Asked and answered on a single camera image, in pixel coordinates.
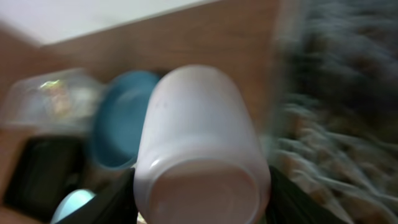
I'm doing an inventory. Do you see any clear plastic bin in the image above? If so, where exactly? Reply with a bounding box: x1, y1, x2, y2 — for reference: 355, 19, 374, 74
1, 68, 106, 134

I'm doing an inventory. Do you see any light blue bowl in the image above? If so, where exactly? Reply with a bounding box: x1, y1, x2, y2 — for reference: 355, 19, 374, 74
50, 189, 96, 224

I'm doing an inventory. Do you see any black plastic bin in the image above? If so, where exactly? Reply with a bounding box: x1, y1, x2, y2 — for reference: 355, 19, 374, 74
3, 136, 86, 223

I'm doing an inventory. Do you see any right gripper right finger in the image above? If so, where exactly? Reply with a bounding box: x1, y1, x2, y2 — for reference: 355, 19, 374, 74
266, 166, 345, 224

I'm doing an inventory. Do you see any white cup pink inside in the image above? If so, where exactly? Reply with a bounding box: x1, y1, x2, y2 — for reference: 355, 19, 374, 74
134, 65, 271, 224

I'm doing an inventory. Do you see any dark blue plate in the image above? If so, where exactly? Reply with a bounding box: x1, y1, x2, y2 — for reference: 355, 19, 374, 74
87, 70, 160, 170

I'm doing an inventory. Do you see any grey dishwasher rack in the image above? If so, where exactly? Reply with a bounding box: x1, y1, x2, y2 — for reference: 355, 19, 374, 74
264, 0, 397, 223

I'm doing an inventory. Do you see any green orange snack wrapper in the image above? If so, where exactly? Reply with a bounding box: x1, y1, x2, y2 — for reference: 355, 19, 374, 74
39, 80, 72, 117

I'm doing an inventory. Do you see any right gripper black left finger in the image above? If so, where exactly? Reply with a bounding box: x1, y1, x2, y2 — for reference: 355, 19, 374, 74
59, 168, 138, 224

